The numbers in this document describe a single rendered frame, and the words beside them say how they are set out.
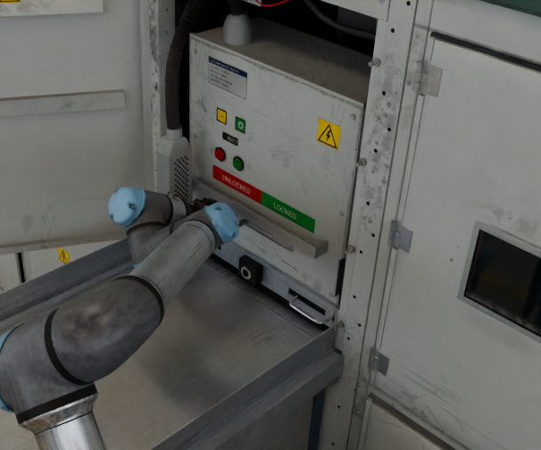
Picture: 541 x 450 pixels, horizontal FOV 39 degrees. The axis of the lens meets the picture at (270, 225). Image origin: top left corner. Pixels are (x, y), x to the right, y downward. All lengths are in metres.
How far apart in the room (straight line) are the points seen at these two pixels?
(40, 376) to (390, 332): 0.70
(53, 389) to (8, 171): 0.90
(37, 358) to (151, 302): 0.17
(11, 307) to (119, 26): 0.67
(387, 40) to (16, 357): 0.76
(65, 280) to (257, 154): 0.53
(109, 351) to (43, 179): 0.93
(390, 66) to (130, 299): 0.58
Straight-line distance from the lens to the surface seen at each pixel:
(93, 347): 1.07
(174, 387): 1.59
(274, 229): 1.67
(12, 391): 1.15
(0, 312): 1.79
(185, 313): 1.76
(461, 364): 1.46
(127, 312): 1.08
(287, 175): 1.64
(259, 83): 1.62
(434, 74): 1.26
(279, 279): 1.77
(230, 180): 1.78
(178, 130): 1.75
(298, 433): 1.75
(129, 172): 1.96
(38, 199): 1.97
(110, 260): 1.89
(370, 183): 1.43
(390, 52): 1.33
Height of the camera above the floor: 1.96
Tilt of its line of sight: 32 degrees down
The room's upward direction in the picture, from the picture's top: 4 degrees clockwise
